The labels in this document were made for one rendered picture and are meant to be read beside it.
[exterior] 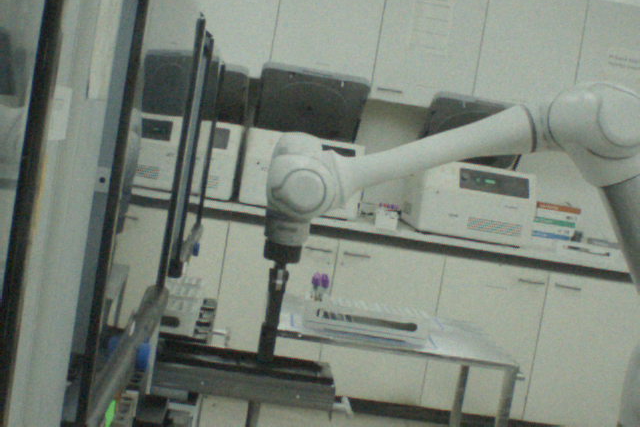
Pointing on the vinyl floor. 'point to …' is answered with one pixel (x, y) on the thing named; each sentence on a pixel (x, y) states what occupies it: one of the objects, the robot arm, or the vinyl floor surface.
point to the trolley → (461, 341)
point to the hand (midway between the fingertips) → (267, 342)
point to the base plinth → (428, 414)
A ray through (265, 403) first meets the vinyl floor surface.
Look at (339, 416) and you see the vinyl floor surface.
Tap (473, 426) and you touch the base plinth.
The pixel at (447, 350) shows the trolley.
